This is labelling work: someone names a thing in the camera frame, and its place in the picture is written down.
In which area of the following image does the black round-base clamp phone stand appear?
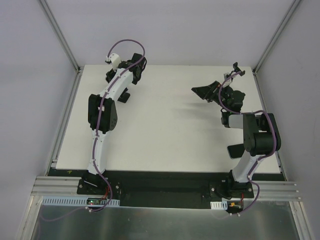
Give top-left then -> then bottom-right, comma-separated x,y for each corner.
232,62 -> 246,77

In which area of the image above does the front aluminium rail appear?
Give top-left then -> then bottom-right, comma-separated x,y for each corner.
31,176 -> 302,202

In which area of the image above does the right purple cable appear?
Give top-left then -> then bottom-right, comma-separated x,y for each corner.
218,71 -> 282,218

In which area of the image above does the left aluminium frame post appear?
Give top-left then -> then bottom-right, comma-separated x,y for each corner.
37,0 -> 81,73

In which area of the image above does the right white slotted cable duct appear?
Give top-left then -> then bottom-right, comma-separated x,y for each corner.
210,200 -> 228,211

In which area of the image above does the right aluminium frame post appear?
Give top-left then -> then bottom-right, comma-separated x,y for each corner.
252,0 -> 303,75

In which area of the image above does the black smartphone right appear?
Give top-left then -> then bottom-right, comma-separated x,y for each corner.
227,143 -> 245,159

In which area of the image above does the white slotted cable duct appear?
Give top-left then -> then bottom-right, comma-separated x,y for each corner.
210,200 -> 228,211
42,196 -> 120,208

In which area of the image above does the aluminium frame post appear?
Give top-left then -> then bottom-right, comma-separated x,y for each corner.
252,0 -> 303,75
37,0 -> 81,73

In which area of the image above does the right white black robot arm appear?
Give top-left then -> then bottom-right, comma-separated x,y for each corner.
191,81 -> 281,200

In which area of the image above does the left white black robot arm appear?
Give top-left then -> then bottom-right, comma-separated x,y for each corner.
77,53 -> 147,195

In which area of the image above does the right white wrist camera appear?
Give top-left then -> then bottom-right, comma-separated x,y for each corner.
223,71 -> 235,86

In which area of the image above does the black folding phone stand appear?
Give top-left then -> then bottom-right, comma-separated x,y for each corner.
117,87 -> 131,104

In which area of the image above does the left white slotted cable duct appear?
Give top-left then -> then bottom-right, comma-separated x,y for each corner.
42,196 -> 120,208

